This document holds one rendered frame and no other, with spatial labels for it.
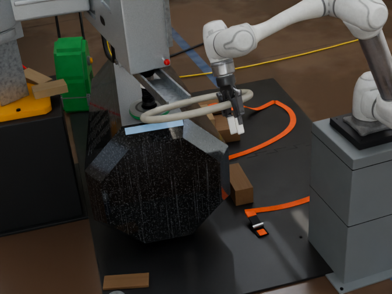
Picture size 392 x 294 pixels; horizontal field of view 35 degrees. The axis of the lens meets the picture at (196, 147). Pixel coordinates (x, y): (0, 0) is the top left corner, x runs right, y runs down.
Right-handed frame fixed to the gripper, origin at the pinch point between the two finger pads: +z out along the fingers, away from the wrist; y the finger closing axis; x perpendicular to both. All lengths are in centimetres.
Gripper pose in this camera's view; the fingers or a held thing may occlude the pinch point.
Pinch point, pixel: (235, 125)
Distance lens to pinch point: 244.3
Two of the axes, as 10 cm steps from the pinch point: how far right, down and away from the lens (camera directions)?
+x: -7.8, 2.9, -5.6
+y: -5.9, -0.1, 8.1
